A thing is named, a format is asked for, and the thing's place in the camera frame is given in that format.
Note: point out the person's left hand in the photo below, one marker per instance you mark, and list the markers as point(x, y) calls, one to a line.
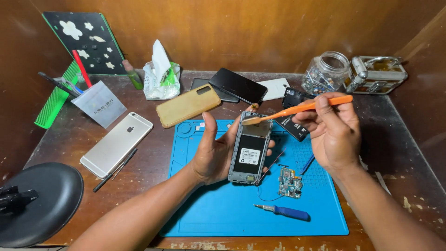
point(209, 160)

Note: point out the person's right hand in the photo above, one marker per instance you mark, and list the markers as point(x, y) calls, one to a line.
point(338, 136)

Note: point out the grey phone frame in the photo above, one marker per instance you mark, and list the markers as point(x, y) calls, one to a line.
point(251, 153)

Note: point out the orange toothbrush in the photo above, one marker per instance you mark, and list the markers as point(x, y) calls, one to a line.
point(296, 109)

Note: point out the blue plastic pry tool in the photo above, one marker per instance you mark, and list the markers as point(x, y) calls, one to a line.
point(307, 164)

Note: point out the black phone battery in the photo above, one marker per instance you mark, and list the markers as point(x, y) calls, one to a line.
point(292, 127)

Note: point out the blue silicone repair mat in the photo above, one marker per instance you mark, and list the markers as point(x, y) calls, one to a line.
point(226, 209)

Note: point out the black phone back housing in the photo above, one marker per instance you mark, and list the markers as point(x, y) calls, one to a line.
point(294, 97)

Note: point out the tan phone case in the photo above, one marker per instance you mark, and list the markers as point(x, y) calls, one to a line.
point(188, 104)

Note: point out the glass jar of screws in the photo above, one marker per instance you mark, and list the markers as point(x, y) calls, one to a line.
point(325, 73)

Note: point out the white paper scrap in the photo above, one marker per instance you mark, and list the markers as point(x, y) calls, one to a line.
point(383, 183)

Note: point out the blue phone circuit board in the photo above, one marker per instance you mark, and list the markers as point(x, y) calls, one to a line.
point(290, 183)

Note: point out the silver metal case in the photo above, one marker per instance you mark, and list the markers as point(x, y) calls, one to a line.
point(378, 75)

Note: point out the dark grey smartphone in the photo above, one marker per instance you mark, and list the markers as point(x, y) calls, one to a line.
point(202, 83)

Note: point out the white smartphone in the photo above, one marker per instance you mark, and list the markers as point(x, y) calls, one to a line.
point(277, 89)

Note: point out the black smartphone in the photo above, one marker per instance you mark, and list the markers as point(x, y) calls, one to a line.
point(238, 85)

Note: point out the metal tweezers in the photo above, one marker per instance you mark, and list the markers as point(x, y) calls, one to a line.
point(120, 169)

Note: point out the silver smartphone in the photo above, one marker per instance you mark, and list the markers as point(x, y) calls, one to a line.
point(116, 144)

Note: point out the black pen tool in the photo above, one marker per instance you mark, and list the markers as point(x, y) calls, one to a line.
point(115, 170)

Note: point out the white tissue pack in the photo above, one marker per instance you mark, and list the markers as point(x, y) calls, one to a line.
point(161, 78)

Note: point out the small green liquid bottle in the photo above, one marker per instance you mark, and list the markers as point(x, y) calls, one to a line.
point(134, 76)

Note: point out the translucent plastic tool holder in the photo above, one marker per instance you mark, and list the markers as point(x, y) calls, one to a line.
point(99, 103)

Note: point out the red pen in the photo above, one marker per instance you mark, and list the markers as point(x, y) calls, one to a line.
point(82, 68)

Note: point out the green comb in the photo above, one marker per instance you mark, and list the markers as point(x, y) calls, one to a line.
point(54, 101)

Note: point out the black round stand base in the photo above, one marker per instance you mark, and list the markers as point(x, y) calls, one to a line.
point(45, 205)

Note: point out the black board with flower cutouts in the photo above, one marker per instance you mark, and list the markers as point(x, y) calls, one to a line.
point(87, 41)

